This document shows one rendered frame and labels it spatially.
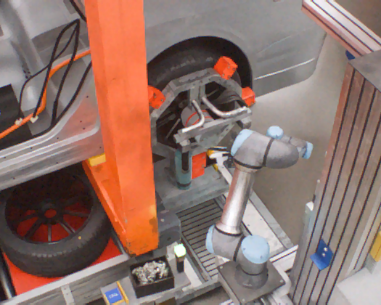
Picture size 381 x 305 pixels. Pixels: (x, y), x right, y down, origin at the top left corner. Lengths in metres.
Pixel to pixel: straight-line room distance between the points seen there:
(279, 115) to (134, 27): 2.55
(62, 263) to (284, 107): 2.18
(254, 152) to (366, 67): 0.77
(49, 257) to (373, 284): 1.67
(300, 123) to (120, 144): 2.27
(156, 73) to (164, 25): 0.30
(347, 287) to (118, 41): 1.17
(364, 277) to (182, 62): 1.43
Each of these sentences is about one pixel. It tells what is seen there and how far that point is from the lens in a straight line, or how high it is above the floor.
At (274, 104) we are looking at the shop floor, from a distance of 4.49.
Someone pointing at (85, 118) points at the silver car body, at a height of 1.01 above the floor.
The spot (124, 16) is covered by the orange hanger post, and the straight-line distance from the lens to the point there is 1.96.
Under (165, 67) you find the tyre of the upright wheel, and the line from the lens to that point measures 2.94.
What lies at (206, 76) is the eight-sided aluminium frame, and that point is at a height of 1.12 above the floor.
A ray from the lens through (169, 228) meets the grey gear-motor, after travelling 3.21.
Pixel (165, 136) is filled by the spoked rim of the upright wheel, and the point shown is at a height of 0.69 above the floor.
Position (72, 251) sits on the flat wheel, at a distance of 3.07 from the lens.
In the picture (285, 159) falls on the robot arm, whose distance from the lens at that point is 2.27.
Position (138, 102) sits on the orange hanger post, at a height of 1.52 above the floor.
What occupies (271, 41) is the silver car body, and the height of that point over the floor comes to 1.13.
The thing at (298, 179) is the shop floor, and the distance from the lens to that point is 4.00.
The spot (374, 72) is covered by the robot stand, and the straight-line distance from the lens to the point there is 1.63.
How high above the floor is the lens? 3.01
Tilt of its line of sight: 47 degrees down
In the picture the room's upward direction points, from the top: straight up
